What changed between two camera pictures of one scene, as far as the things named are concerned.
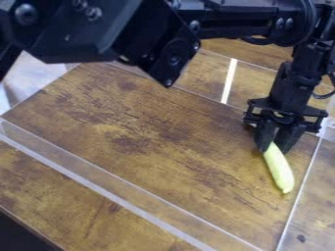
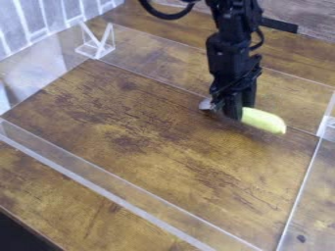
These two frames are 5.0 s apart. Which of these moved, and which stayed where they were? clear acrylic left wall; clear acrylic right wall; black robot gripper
Moved: black robot gripper
Stayed: clear acrylic right wall; clear acrylic left wall
